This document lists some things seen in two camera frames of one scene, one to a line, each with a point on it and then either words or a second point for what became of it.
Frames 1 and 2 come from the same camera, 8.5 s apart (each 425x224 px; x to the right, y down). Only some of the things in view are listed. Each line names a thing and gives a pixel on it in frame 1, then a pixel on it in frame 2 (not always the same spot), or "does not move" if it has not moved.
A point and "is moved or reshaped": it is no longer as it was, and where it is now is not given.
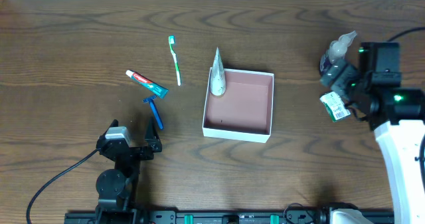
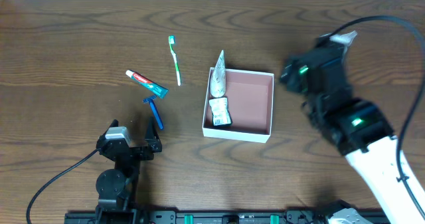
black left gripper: [133, 149] does not move
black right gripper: [337, 78] to [290, 76]
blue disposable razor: [150, 100] does not move
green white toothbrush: [172, 40] does not move
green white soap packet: [335, 106] is moved or reshaped
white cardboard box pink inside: [244, 112] does not move
